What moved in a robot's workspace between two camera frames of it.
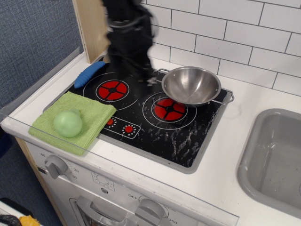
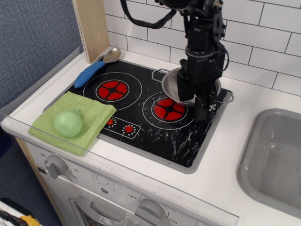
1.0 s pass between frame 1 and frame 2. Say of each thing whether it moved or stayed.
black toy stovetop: stayed
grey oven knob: stayed
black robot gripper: moved
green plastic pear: stayed
